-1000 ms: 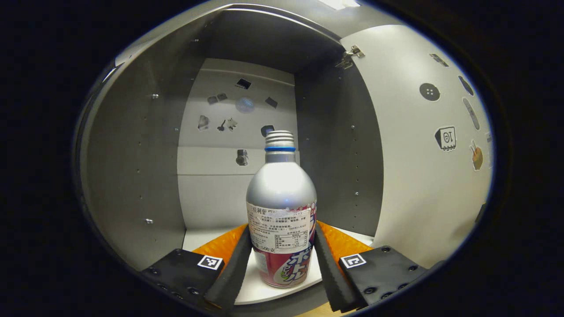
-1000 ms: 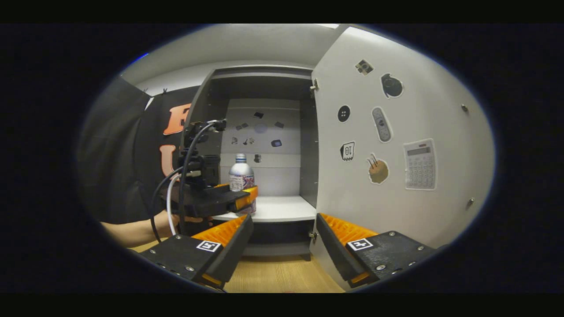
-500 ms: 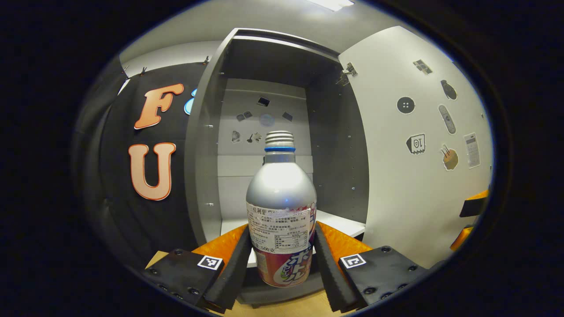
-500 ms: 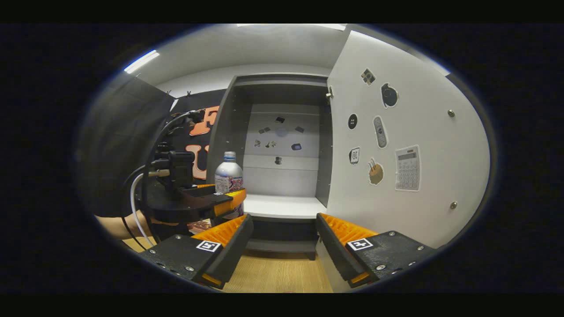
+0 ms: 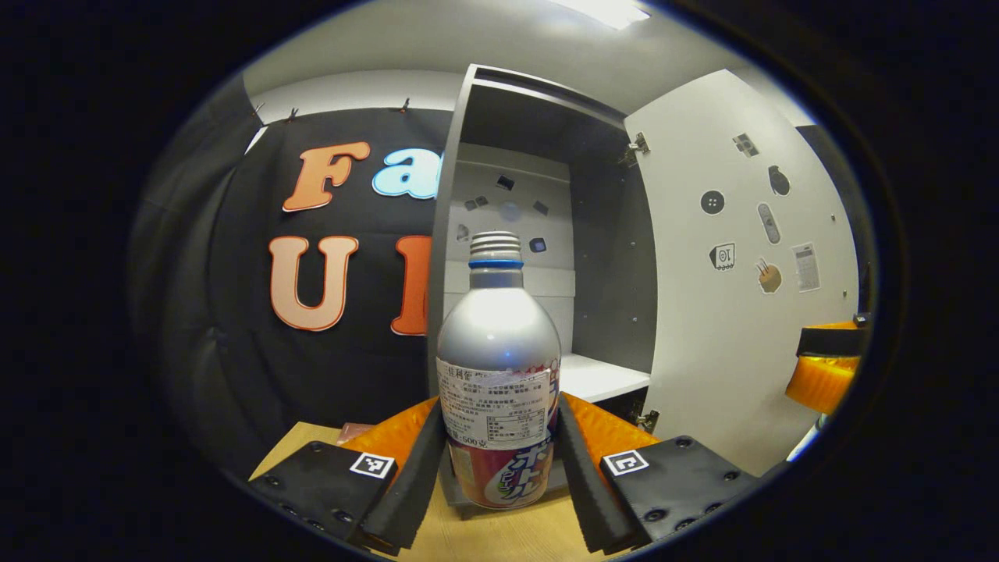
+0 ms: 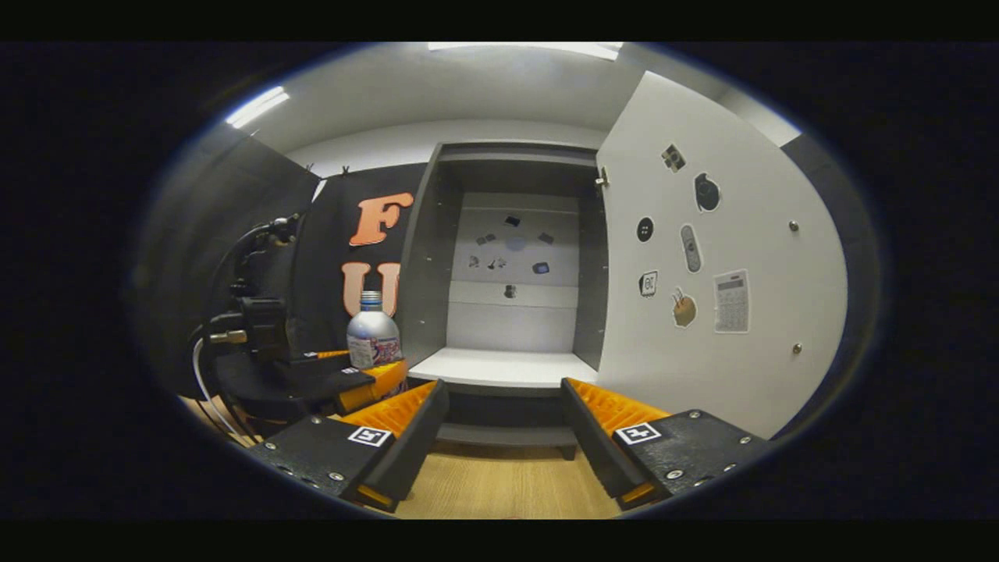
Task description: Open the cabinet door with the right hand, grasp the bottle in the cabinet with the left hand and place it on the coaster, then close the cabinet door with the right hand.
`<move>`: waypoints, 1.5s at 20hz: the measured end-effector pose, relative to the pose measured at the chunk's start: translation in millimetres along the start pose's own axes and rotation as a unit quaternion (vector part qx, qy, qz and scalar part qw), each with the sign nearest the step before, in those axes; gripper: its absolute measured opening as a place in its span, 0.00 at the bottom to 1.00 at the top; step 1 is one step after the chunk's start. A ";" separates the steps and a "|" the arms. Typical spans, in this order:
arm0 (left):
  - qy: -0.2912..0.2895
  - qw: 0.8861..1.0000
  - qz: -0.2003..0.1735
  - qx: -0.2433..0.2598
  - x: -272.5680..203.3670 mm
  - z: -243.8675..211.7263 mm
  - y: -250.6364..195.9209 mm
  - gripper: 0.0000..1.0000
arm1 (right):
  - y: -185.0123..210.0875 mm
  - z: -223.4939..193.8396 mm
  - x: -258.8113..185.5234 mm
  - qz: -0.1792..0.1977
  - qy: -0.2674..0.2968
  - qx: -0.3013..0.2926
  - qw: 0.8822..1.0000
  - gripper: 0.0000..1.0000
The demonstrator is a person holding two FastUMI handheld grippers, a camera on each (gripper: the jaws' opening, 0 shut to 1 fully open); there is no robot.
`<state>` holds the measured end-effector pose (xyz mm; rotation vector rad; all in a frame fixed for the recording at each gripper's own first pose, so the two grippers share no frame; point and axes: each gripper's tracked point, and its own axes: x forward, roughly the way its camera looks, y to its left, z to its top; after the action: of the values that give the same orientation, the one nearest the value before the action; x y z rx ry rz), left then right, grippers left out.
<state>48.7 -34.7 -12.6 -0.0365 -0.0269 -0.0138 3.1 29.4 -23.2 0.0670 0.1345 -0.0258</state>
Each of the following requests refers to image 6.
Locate light grey cabinet door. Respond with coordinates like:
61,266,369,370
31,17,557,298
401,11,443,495
595,70,849,439

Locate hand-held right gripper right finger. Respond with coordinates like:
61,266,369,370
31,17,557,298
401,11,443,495
560,378,770,512

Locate grey cabinet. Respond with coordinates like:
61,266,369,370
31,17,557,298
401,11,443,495
396,140,610,461

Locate narrow ceiling light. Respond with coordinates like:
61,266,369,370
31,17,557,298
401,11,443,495
225,86,291,130

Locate white cabinet shelf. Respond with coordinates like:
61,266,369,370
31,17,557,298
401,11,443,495
407,347,600,389

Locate large ceiling light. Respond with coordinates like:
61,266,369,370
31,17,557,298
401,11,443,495
428,42,624,62

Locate silver bottle with pink label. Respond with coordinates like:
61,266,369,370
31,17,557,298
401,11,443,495
346,290,404,369

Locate white cable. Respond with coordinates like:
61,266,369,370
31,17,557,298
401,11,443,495
191,338,247,439

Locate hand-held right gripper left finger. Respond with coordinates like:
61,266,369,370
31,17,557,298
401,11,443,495
248,379,450,514

